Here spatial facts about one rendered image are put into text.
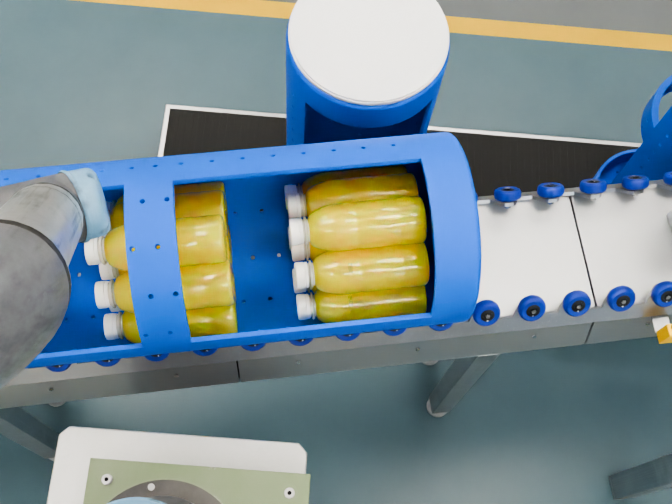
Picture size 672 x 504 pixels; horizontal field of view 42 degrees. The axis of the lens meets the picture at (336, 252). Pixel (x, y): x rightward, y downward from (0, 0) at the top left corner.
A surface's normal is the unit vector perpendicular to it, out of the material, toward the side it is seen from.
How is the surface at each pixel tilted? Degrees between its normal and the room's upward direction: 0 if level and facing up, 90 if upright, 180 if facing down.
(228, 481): 1
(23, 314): 67
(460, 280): 52
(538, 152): 0
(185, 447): 0
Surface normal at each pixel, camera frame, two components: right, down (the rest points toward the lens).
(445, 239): 0.10, 0.13
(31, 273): 0.87, -0.43
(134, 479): 0.06, -0.34
